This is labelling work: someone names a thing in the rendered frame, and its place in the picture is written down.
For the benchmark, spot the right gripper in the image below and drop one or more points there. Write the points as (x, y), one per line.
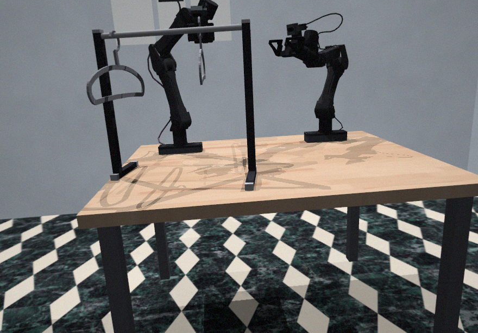
(206, 37)

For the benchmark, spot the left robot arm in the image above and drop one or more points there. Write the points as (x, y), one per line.
(324, 109)

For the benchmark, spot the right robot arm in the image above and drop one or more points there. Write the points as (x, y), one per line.
(165, 67)

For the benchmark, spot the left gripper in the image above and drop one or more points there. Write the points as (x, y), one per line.
(293, 48)

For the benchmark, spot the grey clothes hanger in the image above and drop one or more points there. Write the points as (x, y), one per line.
(105, 69)
(201, 55)

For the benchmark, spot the black metal hanging rack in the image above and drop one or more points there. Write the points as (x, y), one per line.
(105, 86)

